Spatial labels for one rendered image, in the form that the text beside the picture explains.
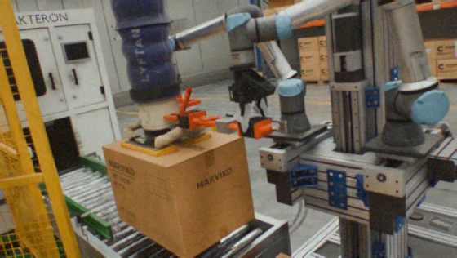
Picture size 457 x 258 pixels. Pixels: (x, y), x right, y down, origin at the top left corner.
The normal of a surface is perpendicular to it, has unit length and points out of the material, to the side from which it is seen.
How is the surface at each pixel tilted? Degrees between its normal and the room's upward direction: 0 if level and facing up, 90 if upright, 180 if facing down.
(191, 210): 90
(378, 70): 90
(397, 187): 90
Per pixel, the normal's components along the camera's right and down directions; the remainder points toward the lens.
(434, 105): 0.06, 0.36
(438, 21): -0.71, 0.27
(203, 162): 0.67, 0.08
